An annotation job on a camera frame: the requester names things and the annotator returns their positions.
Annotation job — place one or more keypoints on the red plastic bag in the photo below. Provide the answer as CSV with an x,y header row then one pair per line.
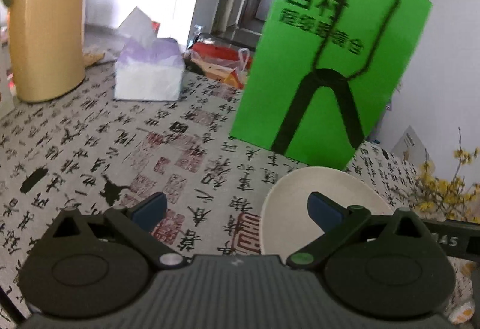
x,y
223,64

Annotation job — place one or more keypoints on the yellow forsythia flower branches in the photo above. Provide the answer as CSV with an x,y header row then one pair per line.
x,y
447,198

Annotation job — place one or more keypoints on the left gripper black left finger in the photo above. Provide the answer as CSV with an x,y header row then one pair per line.
x,y
94,265

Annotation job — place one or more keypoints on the green paper shopping bag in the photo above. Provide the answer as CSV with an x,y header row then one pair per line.
x,y
323,73

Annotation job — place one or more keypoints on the large cream plate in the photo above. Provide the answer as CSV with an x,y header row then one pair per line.
x,y
311,208

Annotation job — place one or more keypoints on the yellow thermos jug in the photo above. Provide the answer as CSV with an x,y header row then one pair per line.
x,y
46,47

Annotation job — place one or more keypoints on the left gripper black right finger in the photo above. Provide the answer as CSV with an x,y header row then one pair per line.
x,y
379,266

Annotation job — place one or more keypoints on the purple tissue pack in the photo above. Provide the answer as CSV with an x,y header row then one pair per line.
x,y
148,68

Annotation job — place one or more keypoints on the calligraphy print tablecloth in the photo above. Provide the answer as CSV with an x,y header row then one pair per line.
x,y
89,151

